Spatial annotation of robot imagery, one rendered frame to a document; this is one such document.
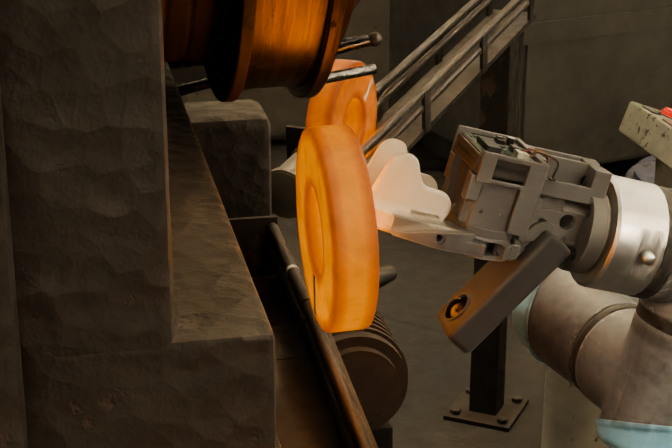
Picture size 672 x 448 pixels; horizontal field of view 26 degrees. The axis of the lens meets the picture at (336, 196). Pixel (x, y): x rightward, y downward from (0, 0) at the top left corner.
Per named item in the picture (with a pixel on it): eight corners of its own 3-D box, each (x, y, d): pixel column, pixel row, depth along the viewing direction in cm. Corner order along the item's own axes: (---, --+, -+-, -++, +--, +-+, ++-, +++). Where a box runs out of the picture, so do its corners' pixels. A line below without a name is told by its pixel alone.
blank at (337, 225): (332, 173, 98) (381, 169, 99) (292, 97, 112) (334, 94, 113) (335, 372, 105) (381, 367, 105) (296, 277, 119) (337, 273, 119)
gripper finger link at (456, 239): (385, 197, 109) (491, 218, 111) (379, 218, 110) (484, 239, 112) (400, 218, 105) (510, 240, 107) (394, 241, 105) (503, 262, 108)
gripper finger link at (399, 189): (340, 132, 106) (456, 157, 109) (318, 207, 108) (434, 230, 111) (348, 145, 104) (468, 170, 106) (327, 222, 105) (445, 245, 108)
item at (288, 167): (260, 215, 167) (257, 167, 165) (293, 184, 175) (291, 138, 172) (308, 222, 165) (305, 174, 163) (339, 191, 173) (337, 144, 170)
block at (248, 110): (174, 342, 153) (165, 121, 145) (167, 311, 160) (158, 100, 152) (275, 333, 155) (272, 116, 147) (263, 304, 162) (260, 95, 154)
